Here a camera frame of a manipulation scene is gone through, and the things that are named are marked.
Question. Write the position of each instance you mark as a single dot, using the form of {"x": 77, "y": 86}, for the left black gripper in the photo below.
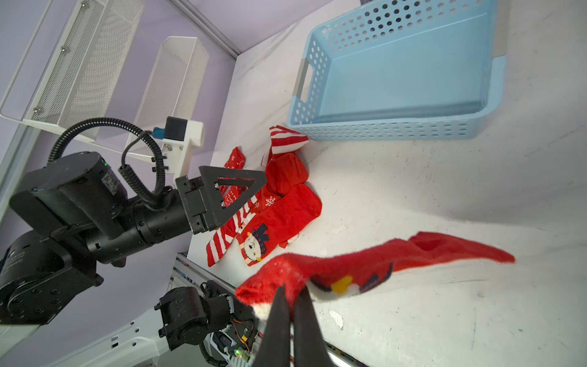
{"x": 195, "y": 204}

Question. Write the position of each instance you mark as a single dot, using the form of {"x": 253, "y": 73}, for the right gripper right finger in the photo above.
{"x": 309, "y": 347}

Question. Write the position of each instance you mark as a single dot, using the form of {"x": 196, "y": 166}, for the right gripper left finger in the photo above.
{"x": 275, "y": 345}

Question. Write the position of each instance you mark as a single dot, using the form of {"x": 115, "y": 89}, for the red snowman sock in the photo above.
{"x": 278, "y": 224}
{"x": 355, "y": 273}

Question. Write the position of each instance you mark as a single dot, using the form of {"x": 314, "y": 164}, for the light blue plastic basket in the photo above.
{"x": 403, "y": 70}

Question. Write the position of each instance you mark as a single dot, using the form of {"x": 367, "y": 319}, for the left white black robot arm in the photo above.
{"x": 82, "y": 213}

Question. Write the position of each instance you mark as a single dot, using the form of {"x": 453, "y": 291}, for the red white striped sock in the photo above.
{"x": 283, "y": 141}

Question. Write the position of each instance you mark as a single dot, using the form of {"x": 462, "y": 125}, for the red snowflake santa sock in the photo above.
{"x": 283, "y": 174}

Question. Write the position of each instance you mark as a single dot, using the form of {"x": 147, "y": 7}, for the lower white mesh shelf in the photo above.
{"x": 174, "y": 84}

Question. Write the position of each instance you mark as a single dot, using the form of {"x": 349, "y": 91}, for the white mesh shelf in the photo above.
{"x": 72, "y": 61}
{"x": 174, "y": 84}

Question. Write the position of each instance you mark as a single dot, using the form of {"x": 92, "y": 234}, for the upper white mesh shelf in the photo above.
{"x": 72, "y": 61}

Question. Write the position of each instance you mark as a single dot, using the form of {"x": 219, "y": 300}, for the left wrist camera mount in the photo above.
{"x": 179, "y": 139}

